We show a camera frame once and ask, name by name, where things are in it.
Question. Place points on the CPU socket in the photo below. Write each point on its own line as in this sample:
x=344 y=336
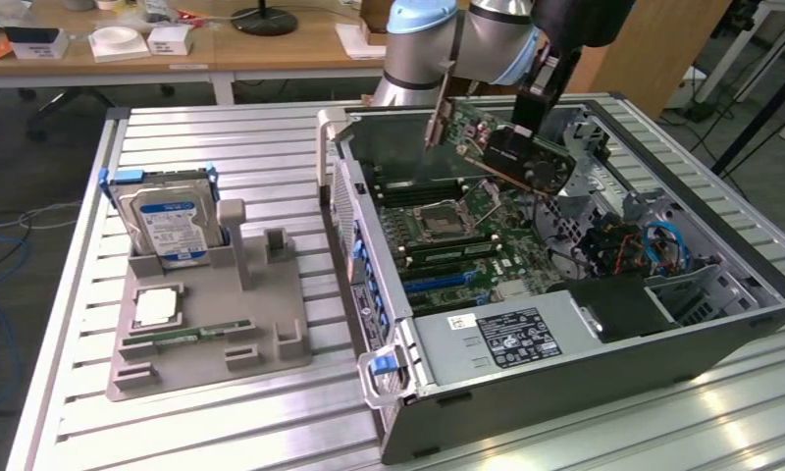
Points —
x=441 y=221

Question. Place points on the wooden cabinet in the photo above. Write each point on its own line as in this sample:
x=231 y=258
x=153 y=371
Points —
x=648 y=64

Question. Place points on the white box with black lid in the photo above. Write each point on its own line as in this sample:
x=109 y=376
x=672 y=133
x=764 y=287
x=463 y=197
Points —
x=39 y=49

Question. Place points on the grey power supply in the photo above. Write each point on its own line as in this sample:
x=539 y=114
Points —
x=497 y=353

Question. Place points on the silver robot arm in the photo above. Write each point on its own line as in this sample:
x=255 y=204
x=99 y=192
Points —
x=425 y=44

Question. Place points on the wooden desk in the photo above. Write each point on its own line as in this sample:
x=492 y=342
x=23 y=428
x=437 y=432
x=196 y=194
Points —
x=268 y=54

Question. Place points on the white cardboard box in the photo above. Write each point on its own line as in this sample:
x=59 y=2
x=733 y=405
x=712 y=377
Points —
x=169 y=44

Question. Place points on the grey parts rack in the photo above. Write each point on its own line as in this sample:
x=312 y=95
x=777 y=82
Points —
x=261 y=314

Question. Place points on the RAM stick with white label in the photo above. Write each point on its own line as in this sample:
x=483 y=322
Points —
x=451 y=256

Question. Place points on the blue expansion slot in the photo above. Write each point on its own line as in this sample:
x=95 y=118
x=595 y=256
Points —
x=439 y=280

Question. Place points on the black chair base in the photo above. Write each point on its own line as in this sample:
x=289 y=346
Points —
x=45 y=110

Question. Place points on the hard disk in blue caddy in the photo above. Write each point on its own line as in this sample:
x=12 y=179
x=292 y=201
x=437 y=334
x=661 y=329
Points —
x=169 y=225

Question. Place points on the flat white box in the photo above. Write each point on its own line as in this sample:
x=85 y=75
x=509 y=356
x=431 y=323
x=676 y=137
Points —
x=360 y=46

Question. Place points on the RAM slot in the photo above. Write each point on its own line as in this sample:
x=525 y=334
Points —
x=403 y=185
x=405 y=192
x=403 y=249
x=408 y=264
x=407 y=255
x=445 y=240
x=399 y=179
x=408 y=199

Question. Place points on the black lamp base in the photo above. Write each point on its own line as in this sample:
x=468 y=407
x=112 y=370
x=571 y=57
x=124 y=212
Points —
x=264 y=24

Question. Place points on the green Nvidia graphics card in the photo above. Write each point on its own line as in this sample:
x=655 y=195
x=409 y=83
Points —
x=477 y=127

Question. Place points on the green RAM stick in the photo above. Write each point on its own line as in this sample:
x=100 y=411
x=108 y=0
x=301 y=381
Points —
x=183 y=333

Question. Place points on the metal socket cover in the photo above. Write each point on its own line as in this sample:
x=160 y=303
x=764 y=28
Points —
x=484 y=201

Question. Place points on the green motherboard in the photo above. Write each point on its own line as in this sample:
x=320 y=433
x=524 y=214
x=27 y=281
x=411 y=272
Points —
x=517 y=255

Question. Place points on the blue case latch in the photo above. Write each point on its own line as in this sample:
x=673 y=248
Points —
x=381 y=365

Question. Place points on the open black PC case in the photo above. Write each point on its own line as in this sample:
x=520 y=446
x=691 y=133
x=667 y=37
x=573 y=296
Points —
x=563 y=392

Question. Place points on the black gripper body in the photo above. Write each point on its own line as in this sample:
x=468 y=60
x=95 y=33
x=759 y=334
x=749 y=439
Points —
x=585 y=22

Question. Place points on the silver chipset heat sink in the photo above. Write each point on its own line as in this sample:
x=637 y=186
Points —
x=512 y=291

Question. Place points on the blue card retention clip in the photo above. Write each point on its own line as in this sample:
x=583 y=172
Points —
x=359 y=235
x=372 y=282
x=383 y=317
x=377 y=300

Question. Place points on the silver CPU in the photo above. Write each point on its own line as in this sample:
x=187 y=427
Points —
x=159 y=308

